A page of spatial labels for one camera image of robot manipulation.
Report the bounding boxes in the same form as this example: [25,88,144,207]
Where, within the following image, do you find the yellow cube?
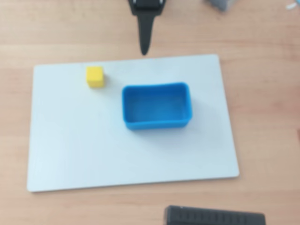
[86,66,105,89]

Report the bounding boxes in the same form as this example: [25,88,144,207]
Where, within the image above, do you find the blue rectangular bin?
[121,81,194,131]

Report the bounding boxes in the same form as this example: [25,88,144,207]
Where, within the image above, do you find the black ribbed box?
[164,205,266,225]

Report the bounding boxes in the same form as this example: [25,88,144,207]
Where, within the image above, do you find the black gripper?
[128,0,166,56]

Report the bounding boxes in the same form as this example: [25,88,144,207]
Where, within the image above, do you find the white rectangular board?
[26,54,240,193]

